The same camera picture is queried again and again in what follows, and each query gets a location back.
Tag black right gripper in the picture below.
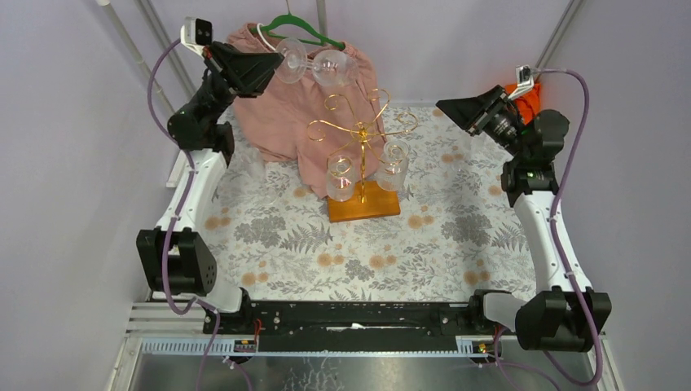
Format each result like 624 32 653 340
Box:
436 86 528 161

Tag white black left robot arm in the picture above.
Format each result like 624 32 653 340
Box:
136 42 284 335

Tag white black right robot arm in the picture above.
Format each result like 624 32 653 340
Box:
436 86 612 352

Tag orange wooden rack base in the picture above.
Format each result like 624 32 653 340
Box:
328 181 401 222

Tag orange cloth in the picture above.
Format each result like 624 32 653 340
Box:
509 83 541 125

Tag green clothes hanger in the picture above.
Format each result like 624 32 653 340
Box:
253 13 346 51

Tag pink shorts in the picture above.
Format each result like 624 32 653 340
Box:
233 43 381 198

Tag floral table mat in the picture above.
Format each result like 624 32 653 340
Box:
200 108 535 301

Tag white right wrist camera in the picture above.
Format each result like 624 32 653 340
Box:
508 65 535 100

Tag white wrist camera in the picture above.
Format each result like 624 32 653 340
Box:
508 65 535 100
180 17 213 57

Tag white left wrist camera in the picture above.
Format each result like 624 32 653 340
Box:
180 17 213 57

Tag gold wire glass rack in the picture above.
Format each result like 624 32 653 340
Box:
306 88 419 204

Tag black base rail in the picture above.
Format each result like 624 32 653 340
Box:
203 298 497 354

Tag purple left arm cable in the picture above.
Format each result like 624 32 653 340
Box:
147 37 222 391

